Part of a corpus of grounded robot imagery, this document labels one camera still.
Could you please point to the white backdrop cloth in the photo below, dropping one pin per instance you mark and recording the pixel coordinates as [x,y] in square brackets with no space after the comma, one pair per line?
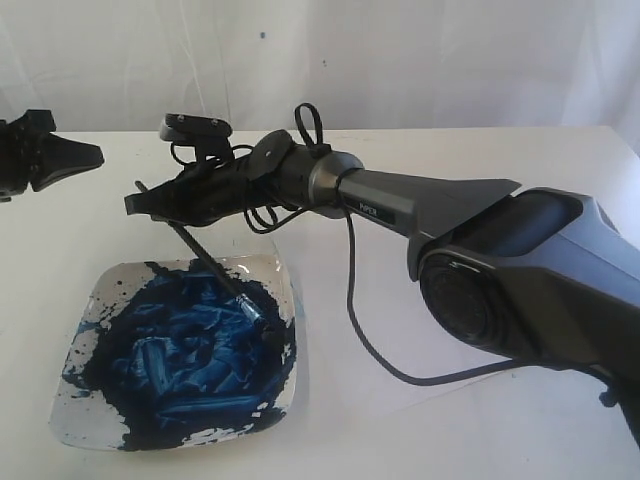
[122,65]

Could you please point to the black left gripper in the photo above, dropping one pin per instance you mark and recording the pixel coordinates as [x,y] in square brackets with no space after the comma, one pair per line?
[32,157]

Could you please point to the white plate with blue paint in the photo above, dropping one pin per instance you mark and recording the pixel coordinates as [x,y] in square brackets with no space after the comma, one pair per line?
[165,358]

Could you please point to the white paper sheet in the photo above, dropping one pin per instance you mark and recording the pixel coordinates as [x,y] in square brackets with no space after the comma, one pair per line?
[377,353]

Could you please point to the black paintbrush silver ferrule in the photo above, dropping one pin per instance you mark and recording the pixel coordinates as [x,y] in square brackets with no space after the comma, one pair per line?
[220,277]

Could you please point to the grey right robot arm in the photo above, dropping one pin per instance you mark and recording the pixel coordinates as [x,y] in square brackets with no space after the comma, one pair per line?
[539,277]

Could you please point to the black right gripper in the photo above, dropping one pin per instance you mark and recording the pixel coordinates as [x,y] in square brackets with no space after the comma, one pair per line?
[209,190]

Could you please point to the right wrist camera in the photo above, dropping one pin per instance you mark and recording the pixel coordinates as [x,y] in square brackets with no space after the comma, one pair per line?
[189,130]

